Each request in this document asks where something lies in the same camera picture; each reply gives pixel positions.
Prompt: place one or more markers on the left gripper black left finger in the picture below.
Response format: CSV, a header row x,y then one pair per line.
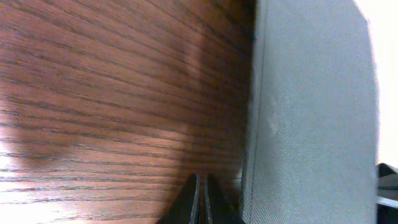
x,y
185,209

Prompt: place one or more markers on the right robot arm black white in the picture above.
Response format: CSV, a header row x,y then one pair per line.
x,y
386,194

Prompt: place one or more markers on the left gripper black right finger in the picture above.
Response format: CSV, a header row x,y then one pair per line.
x,y
217,208

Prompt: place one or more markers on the black gift box with lid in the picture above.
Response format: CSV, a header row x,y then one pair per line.
x,y
313,126

